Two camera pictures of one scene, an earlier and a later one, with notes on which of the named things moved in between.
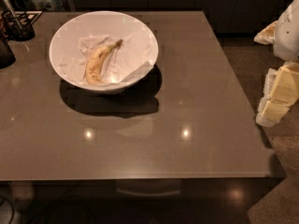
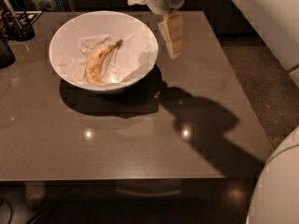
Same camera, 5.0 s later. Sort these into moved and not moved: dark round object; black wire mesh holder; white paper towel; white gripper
Moved: white gripper
Not moved: dark round object; white paper towel; black wire mesh holder
